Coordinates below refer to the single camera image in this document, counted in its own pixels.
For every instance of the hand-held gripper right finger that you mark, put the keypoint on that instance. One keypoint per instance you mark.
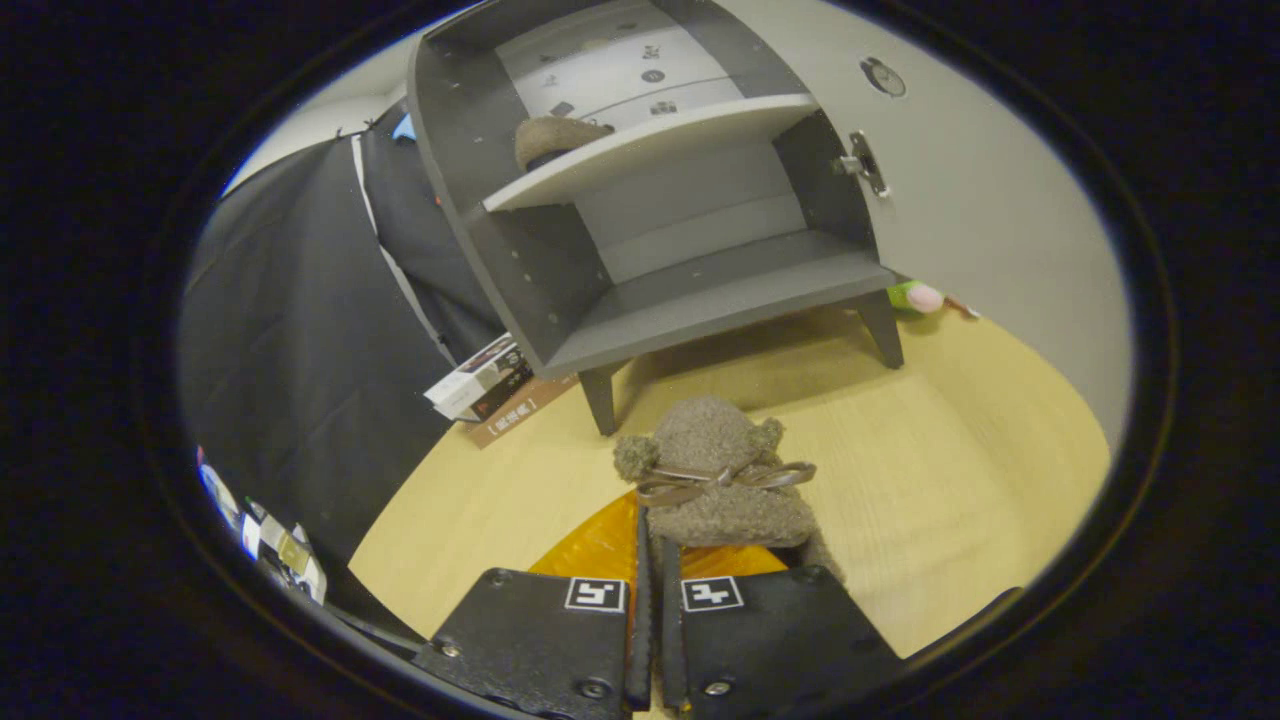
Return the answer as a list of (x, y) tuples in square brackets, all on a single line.
[(668, 650)]

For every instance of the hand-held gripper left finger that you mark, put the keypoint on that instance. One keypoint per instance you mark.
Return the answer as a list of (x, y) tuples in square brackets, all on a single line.
[(641, 650)]

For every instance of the brown fuzzy shoe with bow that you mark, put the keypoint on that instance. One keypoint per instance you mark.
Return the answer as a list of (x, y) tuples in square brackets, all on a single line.
[(710, 440)]

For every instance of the grey shoe cabinet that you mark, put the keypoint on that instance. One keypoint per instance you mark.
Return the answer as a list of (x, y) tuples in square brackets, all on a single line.
[(700, 300)]

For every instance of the brown book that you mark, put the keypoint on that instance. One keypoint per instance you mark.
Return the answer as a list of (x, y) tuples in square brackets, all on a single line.
[(525, 410)]

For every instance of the dark printed box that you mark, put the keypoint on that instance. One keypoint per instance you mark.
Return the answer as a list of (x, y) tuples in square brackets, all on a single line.
[(505, 392)]

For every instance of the white printed box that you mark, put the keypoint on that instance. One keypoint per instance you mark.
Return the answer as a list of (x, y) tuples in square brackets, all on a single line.
[(465, 385)]

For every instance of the small colourful printed boxes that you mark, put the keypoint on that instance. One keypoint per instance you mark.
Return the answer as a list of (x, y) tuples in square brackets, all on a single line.
[(280, 550)]

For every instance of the green and pink plush toy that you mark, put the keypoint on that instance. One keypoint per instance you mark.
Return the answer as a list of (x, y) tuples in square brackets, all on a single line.
[(915, 296)]

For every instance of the black backdrop cloth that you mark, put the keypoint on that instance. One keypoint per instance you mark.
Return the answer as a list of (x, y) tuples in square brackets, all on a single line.
[(300, 350)]

